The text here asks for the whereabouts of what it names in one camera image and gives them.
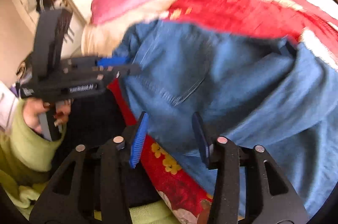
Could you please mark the white door with hangings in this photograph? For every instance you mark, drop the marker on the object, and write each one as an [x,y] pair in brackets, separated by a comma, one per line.
[30,10]

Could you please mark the green sleeve forearm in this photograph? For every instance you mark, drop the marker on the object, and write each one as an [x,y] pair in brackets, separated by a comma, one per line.
[26,157]

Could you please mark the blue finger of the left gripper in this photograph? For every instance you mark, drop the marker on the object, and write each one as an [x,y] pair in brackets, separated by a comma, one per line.
[112,61]

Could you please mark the blue denim pants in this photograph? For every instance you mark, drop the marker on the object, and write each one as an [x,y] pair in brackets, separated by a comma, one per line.
[253,91]

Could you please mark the person's left hand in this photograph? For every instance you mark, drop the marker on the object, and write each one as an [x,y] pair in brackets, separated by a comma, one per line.
[34,107]

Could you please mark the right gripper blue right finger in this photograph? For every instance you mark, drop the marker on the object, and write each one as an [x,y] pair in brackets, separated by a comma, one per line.
[203,142]

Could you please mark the cream bed sheet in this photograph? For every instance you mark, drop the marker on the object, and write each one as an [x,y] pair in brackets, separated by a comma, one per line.
[105,33]

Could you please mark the red floral bedspread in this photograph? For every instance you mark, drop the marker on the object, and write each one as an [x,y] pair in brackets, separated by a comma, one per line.
[257,72]

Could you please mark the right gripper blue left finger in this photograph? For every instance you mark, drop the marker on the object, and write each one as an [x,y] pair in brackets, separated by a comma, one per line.
[138,138]

